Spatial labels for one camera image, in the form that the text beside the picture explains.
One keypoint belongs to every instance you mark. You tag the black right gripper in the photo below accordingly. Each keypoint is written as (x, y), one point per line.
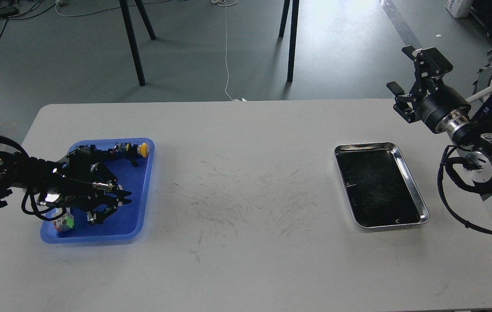
(429, 100)

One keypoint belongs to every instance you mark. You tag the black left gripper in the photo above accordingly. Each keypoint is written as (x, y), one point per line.
(91, 188)

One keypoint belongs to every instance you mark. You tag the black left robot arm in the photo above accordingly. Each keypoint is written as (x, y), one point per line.
(53, 189)

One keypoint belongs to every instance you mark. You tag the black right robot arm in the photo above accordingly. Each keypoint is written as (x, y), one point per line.
(467, 121)

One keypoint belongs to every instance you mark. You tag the blue plastic tray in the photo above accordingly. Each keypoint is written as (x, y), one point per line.
(127, 221)

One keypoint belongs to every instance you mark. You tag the white cardboard box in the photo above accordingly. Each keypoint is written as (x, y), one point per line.
(458, 8)

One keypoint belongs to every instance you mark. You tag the silver metal tray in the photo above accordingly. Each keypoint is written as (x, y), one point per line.
(380, 189)

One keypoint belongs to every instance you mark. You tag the black tripod legs right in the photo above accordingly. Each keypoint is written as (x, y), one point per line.
(295, 6)

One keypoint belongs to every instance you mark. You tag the white green switch block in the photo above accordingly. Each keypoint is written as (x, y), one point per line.
(63, 221)

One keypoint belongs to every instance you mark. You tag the yellow push button switch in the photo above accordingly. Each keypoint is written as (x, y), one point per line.
(128, 151)

